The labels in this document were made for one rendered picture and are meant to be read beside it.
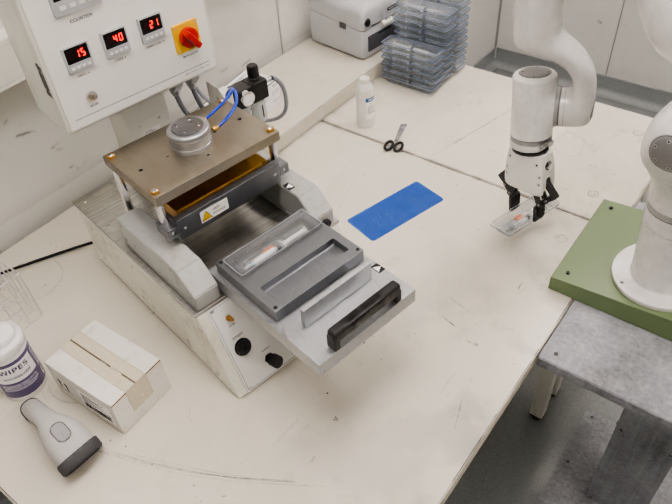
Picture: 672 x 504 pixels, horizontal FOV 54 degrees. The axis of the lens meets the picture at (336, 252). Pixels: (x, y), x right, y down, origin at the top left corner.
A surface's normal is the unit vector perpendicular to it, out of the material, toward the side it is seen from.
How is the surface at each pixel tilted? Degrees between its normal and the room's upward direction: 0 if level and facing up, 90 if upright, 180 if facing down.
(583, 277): 5
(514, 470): 0
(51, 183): 90
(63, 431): 22
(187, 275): 41
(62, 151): 90
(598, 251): 5
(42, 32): 90
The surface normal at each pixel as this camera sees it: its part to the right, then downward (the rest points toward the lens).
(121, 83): 0.69, 0.47
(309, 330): -0.06, -0.72
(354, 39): -0.68, 0.54
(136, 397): 0.83, 0.35
